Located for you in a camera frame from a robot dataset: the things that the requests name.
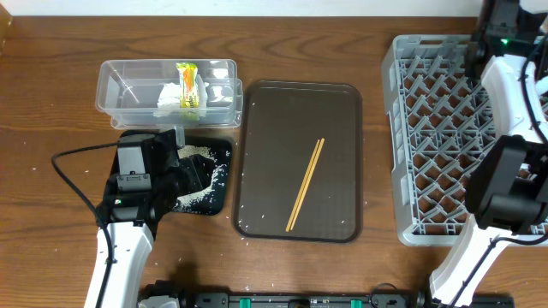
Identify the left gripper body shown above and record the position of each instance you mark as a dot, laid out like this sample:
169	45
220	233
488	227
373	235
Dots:
174	182

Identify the black tray lid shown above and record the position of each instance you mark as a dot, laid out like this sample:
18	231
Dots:
152	166

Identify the white tissue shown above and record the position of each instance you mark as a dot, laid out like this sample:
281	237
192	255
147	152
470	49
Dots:
169	99

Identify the yellow green snack wrapper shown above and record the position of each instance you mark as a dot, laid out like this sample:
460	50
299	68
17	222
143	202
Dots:
187	76

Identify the wooden chopstick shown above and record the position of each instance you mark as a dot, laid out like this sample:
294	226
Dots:
307	184
303	184

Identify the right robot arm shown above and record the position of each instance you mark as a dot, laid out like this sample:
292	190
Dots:
507	192

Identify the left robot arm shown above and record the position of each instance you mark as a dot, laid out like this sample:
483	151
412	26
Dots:
124	245

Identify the clear plastic waste bin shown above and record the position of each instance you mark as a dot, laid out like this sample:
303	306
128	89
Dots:
128	92

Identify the grey dishwasher rack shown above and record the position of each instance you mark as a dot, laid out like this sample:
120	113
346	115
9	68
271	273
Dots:
442	125

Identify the pile of white rice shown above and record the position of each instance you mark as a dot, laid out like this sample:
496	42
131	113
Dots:
205	174

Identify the brown serving tray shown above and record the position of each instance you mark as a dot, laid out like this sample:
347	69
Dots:
300	175

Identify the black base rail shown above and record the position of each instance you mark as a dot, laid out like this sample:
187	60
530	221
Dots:
162	294

